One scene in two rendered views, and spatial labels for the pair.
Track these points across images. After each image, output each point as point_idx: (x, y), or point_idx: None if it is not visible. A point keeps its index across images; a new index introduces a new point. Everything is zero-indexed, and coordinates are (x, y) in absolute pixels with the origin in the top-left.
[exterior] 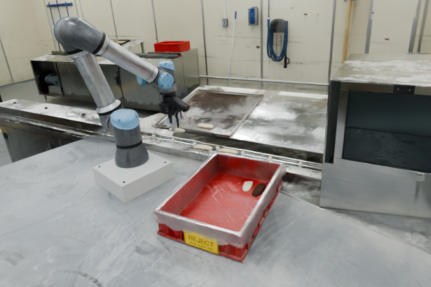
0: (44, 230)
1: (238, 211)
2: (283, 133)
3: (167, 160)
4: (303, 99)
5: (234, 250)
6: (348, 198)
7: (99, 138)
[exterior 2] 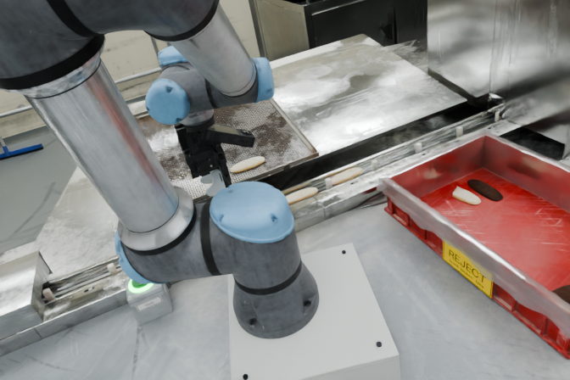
0: None
1: (535, 229)
2: (374, 108)
3: (337, 248)
4: (316, 59)
5: None
6: None
7: (11, 349)
